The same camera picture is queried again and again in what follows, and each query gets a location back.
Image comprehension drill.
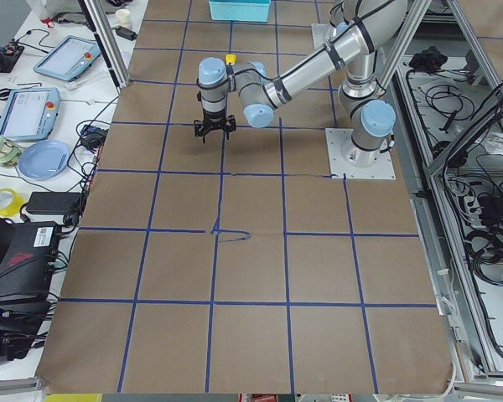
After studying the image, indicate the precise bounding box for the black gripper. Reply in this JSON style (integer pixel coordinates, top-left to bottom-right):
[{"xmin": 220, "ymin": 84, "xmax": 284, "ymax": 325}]
[{"xmin": 194, "ymin": 115, "xmax": 236, "ymax": 144}]

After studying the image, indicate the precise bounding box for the blue teach pendant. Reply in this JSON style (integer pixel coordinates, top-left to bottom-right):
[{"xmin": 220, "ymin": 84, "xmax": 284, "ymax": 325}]
[
  {"xmin": 33, "ymin": 35, "xmax": 101, "ymax": 82},
  {"xmin": 0, "ymin": 88, "xmax": 61, "ymax": 142}
]

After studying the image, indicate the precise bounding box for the white paper cup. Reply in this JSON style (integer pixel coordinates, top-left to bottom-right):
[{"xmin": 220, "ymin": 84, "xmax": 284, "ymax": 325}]
[{"xmin": 115, "ymin": 8, "xmax": 132, "ymax": 29}]

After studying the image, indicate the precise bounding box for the lower blue teach pendant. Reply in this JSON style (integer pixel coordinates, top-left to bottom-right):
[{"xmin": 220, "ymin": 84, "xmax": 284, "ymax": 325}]
[{"xmin": 0, "ymin": 88, "xmax": 61, "ymax": 142}]

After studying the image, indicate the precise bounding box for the upper blue teach pendant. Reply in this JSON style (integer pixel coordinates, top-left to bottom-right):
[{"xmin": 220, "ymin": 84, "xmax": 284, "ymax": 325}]
[{"xmin": 33, "ymin": 35, "xmax": 101, "ymax": 82}]

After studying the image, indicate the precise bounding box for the black power adapter brick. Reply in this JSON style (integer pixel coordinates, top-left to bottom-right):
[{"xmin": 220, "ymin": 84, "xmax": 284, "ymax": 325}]
[{"xmin": 25, "ymin": 192, "xmax": 80, "ymax": 215}]

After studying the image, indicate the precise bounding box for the brown paper table mat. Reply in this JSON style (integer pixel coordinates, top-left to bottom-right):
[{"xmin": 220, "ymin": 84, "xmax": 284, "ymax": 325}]
[{"xmin": 37, "ymin": 1, "xmax": 452, "ymax": 394}]

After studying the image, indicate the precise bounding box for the yellow tape roll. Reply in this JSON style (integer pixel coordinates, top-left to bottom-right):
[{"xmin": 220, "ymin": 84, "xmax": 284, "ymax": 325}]
[{"xmin": 0, "ymin": 188, "xmax": 25, "ymax": 218}]

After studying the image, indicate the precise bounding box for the yellow toy beetle car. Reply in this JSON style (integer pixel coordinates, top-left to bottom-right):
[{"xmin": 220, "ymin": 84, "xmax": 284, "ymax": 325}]
[{"xmin": 225, "ymin": 54, "xmax": 237, "ymax": 65}]

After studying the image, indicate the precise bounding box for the light blue plate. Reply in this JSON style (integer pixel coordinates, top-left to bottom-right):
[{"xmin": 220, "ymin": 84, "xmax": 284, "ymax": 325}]
[{"xmin": 17, "ymin": 140, "xmax": 70, "ymax": 180}]

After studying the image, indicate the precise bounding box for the teal plastic storage bin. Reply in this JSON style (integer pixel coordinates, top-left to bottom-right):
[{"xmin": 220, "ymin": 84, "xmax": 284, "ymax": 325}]
[{"xmin": 208, "ymin": 0, "xmax": 272, "ymax": 23}]

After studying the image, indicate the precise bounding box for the green tape roll stack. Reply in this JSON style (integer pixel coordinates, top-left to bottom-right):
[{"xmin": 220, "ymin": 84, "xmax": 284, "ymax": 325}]
[{"xmin": 0, "ymin": 136, "xmax": 23, "ymax": 168}]

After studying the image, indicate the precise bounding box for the black computer box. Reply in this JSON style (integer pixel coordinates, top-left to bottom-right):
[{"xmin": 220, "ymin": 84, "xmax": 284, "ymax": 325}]
[{"xmin": 0, "ymin": 218, "xmax": 61, "ymax": 305}]

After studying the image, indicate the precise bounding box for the aluminium frame post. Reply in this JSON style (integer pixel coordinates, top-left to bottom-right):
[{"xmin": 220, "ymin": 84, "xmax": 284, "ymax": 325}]
[{"xmin": 78, "ymin": 0, "xmax": 130, "ymax": 89}]

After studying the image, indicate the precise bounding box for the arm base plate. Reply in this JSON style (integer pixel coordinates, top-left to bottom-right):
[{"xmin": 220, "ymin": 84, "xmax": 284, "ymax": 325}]
[
  {"xmin": 309, "ymin": 23, "xmax": 349, "ymax": 58},
  {"xmin": 325, "ymin": 128, "xmax": 396, "ymax": 180}
]

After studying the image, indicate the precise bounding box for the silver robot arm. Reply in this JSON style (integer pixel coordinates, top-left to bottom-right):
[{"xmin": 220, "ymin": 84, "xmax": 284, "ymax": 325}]
[{"xmin": 194, "ymin": 1, "xmax": 407, "ymax": 168}]

